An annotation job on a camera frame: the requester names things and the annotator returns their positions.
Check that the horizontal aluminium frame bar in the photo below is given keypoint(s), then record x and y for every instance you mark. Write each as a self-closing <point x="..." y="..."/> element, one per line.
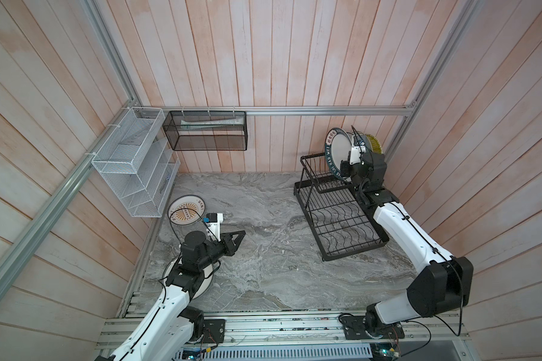
<point x="329" y="110"/>

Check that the white wire mesh shelf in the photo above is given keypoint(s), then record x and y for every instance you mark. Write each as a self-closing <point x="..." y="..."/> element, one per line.
<point x="136" y="164"/>

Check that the aluminium mounting rail base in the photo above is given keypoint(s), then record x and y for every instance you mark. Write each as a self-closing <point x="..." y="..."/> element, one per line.
<point x="274" y="328"/>

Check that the black two-tier dish rack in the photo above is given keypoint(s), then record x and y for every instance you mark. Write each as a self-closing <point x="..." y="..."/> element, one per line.
<point x="338" y="224"/>

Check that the yellow woven round plate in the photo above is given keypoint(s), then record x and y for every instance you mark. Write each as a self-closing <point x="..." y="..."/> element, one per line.
<point x="375" y="145"/>

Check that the mint green flower plate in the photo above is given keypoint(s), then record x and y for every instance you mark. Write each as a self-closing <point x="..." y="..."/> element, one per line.
<point x="365" y="141"/>

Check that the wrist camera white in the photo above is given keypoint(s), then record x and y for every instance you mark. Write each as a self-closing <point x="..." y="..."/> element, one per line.
<point x="357" y="149"/>
<point x="213" y="224"/>

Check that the black mesh wall basket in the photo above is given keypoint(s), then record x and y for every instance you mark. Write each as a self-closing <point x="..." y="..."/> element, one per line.
<point x="206" y="130"/>

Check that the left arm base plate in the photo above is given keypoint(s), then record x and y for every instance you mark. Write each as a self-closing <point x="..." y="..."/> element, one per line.
<point x="211" y="331"/>

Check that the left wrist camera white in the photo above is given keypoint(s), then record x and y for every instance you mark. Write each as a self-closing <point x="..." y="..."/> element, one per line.
<point x="213" y="224"/>

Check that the right aluminium frame post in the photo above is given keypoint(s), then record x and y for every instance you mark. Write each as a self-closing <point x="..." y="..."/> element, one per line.
<point x="450" y="44"/>

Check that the white plate green lettered rim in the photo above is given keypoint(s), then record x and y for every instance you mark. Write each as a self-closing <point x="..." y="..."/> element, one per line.
<point x="338" y="144"/>

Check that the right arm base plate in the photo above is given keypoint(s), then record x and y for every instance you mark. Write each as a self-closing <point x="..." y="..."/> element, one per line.
<point x="354" y="329"/>

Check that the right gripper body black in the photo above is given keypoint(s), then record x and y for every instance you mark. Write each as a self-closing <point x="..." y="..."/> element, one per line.
<point x="346" y="171"/>

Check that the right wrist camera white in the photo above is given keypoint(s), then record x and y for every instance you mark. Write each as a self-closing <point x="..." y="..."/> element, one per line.
<point x="357" y="149"/>

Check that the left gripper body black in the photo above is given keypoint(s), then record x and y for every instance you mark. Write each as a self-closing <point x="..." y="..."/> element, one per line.
<point x="214" y="250"/>

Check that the left aluminium frame bar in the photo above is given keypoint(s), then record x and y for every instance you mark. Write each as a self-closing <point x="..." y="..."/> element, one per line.
<point x="35" y="232"/>

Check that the orange sunburst plate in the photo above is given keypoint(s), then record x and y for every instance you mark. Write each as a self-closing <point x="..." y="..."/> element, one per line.
<point x="186" y="210"/>
<point x="190" y="277"/>

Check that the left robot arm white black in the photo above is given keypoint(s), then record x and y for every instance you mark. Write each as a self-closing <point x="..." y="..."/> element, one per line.
<point x="171" y="323"/>

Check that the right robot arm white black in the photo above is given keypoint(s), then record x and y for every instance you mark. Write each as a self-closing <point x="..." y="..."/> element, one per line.
<point x="443" y="281"/>

